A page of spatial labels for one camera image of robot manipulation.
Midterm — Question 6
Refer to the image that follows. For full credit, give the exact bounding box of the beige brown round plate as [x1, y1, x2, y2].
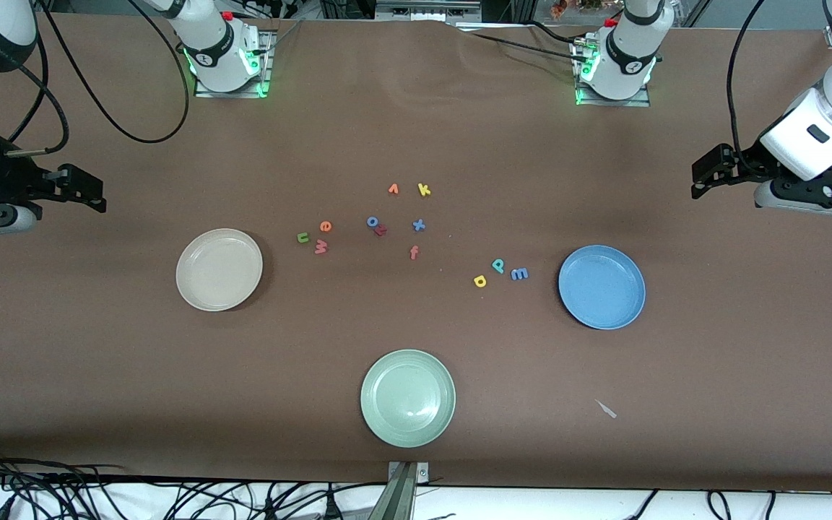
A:
[175, 228, 264, 312]

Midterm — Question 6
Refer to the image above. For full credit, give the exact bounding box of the blue round plate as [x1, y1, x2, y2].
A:
[558, 245, 646, 331]

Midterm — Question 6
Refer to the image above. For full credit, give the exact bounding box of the brown table cover sheet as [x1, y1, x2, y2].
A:
[0, 11, 832, 492]

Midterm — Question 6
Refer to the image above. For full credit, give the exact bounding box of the grey metal box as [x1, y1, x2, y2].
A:
[375, 0, 482, 17]

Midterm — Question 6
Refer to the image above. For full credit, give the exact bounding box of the pale green round plate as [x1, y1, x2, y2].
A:
[360, 350, 456, 449]

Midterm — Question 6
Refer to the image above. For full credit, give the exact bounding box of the black camera cable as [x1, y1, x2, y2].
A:
[4, 0, 191, 156]
[727, 0, 789, 174]

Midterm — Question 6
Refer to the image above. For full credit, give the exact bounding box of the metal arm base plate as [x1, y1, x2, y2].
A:
[575, 40, 651, 108]
[194, 29, 272, 99]

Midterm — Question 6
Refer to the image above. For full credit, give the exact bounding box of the black cable to arm base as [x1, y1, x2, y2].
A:
[456, 20, 590, 66]

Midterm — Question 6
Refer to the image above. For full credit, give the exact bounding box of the tangled black cable bundle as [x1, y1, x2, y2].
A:
[0, 444, 388, 520]

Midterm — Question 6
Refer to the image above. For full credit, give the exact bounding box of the aluminium camera mount profile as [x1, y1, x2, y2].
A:
[369, 461, 431, 520]

